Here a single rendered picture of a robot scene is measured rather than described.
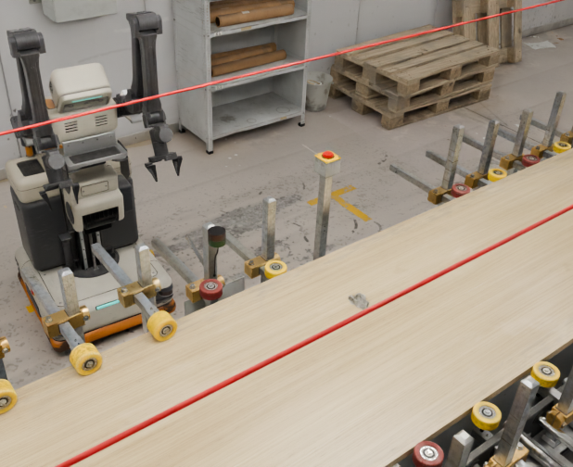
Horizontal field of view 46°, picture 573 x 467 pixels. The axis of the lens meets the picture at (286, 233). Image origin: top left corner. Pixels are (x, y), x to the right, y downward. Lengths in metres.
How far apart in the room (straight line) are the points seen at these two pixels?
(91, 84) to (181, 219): 1.71
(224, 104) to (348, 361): 3.68
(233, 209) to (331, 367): 2.46
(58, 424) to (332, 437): 0.74
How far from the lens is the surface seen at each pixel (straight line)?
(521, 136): 3.47
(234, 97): 5.56
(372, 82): 5.63
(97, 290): 3.39
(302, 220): 4.34
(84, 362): 2.08
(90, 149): 2.95
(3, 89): 4.75
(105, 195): 3.09
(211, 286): 2.36
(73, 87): 2.80
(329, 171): 2.50
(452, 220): 2.84
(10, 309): 3.84
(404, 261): 2.55
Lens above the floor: 2.40
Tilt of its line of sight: 35 degrees down
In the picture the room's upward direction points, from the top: 3 degrees clockwise
